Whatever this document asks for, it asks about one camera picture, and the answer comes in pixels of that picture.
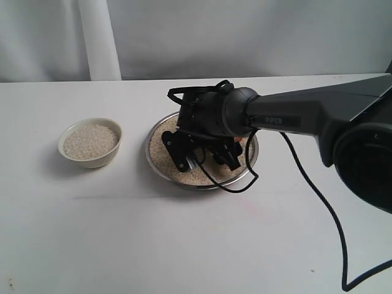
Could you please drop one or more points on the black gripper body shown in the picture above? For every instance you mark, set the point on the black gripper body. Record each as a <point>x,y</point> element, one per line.
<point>210,112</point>

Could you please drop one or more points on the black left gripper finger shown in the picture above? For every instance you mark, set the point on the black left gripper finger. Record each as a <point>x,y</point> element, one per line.
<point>181,150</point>

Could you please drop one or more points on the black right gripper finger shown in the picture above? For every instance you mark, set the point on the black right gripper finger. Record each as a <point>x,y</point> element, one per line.
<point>226,151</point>

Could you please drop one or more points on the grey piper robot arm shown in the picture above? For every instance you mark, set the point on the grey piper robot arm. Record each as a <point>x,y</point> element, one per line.
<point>351,123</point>

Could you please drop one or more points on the rice in steel plate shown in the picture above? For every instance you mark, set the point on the rice in steel plate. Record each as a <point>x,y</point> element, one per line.
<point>162,163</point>

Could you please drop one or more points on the rice in small bowl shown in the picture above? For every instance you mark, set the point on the rice in small bowl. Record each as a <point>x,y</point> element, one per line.
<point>90,142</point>

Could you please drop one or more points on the small cream ceramic bowl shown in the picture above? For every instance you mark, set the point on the small cream ceramic bowl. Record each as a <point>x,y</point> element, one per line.
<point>100,161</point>

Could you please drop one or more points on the round steel plate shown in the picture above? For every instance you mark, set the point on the round steel plate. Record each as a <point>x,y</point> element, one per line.
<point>197,163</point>

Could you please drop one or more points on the white backdrop cloth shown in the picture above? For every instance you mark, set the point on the white backdrop cloth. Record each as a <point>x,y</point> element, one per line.
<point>147,40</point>

